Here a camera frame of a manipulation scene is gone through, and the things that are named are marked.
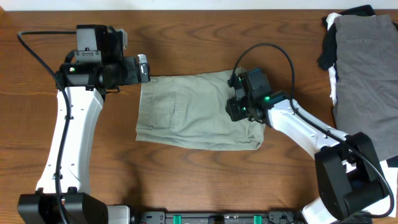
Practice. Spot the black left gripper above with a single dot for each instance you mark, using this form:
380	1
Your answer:
133	78

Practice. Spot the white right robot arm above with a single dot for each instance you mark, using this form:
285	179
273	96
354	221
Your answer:
351	182

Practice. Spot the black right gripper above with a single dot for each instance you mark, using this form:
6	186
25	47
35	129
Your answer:
231	104

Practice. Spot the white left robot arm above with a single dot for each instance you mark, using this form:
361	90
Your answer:
62	193

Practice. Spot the khaki green shorts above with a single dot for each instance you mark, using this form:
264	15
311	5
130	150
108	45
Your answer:
190	111

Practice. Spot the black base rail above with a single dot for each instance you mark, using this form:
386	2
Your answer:
272	217

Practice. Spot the grey folded shorts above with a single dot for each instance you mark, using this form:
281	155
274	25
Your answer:
367	81

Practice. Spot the black folded garment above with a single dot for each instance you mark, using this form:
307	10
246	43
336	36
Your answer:
328	56

